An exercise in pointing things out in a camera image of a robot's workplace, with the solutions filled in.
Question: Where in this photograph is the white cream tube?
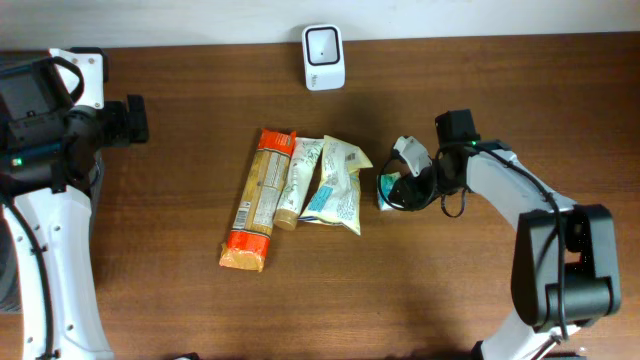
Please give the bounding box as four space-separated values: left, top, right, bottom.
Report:
274 137 324 231

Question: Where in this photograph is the orange spaghetti package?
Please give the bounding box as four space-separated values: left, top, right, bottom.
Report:
219 129 296 272

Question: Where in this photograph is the small teal tissue pack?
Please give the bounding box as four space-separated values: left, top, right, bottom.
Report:
376 172 401 211

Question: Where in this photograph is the yellow white snack bag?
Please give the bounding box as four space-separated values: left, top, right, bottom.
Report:
299 135 373 236

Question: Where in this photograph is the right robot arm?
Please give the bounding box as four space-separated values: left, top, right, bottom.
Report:
378 109 622 360

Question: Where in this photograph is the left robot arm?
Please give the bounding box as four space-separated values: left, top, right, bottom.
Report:
1 47 149 359

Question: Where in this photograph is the white barcode scanner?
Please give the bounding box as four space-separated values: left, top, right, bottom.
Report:
301 24 346 91

